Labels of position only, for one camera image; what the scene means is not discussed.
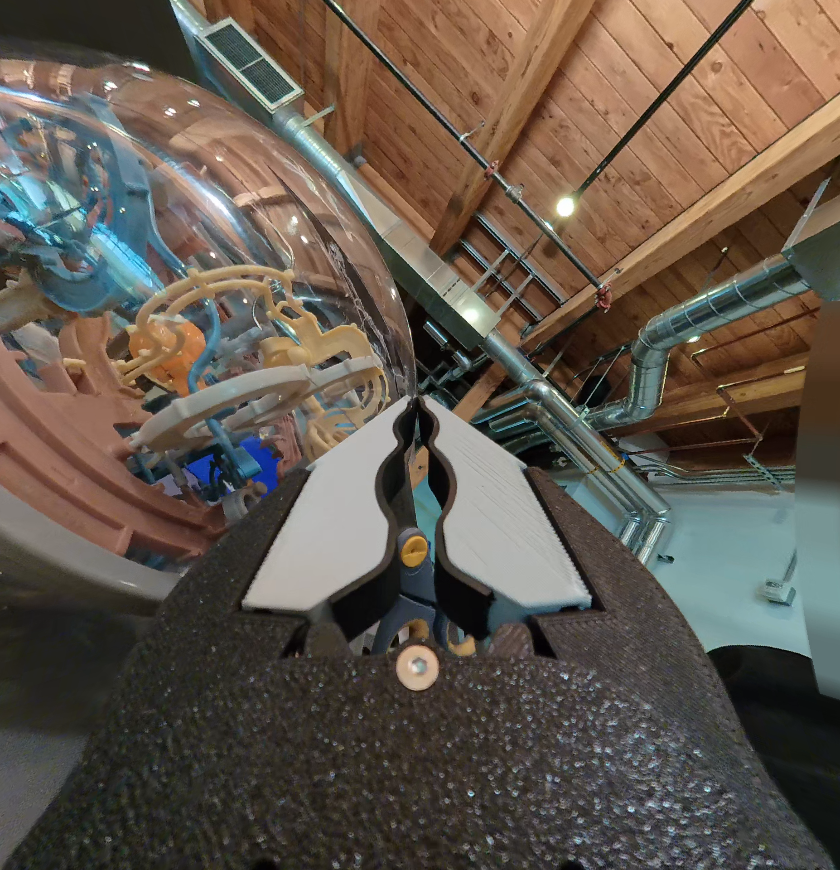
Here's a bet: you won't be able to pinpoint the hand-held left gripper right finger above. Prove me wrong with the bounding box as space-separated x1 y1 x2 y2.
419 396 594 625

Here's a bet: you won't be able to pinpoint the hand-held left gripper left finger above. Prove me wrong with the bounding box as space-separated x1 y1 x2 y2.
242 396 421 625

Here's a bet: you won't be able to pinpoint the grey yellow scissors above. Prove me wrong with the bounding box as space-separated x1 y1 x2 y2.
369 401 485 659

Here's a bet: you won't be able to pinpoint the clear plastic maze ball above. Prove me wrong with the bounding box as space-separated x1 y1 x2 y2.
0 37 417 616

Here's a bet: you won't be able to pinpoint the silver insulated pipe run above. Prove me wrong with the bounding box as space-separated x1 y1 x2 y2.
420 319 672 565

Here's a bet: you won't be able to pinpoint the black sprinkler pipe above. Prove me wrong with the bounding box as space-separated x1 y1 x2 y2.
575 0 755 197
321 0 611 300

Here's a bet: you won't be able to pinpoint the air vent grille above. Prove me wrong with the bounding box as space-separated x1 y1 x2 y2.
192 17 305 113

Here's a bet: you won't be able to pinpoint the wooden support post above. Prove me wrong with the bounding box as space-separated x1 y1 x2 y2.
454 363 506 422

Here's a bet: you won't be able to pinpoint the metal ceiling frame rack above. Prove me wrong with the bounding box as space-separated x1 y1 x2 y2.
457 214 570 310

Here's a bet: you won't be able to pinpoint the round spiral ventilation duct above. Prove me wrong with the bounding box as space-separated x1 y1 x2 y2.
586 257 811 432

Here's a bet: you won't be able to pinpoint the rectangular silver air duct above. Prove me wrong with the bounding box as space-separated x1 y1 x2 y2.
170 0 502 341

